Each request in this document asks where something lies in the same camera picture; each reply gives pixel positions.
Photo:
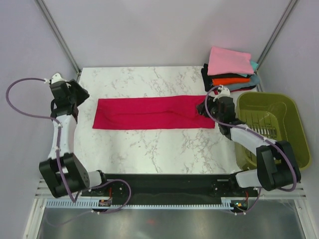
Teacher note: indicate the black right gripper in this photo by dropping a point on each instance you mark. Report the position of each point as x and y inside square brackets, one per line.
[210, 102]

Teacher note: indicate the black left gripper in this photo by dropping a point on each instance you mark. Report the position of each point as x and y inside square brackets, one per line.
[82, 94]

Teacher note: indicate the magenta t shirt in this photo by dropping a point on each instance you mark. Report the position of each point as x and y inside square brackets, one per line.
[175, 112]

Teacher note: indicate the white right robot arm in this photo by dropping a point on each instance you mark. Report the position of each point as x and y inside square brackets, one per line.
[276, 166]

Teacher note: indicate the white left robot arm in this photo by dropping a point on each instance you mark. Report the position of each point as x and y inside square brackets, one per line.
[63, 172]

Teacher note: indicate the folded dark red t shirt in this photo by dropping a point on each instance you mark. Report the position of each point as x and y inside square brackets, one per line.
[243, 89]

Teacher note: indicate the folded orange t shirt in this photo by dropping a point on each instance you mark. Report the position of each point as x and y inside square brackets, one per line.
[229, 81]

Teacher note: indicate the folded black t shirt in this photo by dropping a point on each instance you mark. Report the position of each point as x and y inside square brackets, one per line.
[207, 80]

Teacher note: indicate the folded pink t shirt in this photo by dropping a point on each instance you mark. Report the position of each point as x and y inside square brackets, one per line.
[224, 61]

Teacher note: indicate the folded grey blue t shirt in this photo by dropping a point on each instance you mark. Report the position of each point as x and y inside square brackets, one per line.
[254, 81]

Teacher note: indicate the folded teal t shirt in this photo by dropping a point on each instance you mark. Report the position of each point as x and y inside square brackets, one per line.
[254, 66]

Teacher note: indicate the olive green plastic basket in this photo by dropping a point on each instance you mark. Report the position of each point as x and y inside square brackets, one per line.
[275, 116]

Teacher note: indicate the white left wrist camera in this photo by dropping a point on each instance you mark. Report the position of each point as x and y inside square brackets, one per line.
[54, 79]

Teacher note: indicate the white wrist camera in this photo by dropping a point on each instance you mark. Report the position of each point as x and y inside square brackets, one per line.
[222, 91]
[54, 79]

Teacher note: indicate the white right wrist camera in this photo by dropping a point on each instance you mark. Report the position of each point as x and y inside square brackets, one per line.
[222, 91]

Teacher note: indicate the white slotted cable duct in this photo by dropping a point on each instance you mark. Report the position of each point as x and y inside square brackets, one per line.
[100, 205]

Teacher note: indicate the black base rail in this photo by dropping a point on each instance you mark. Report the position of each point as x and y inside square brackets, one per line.
[170, 189]

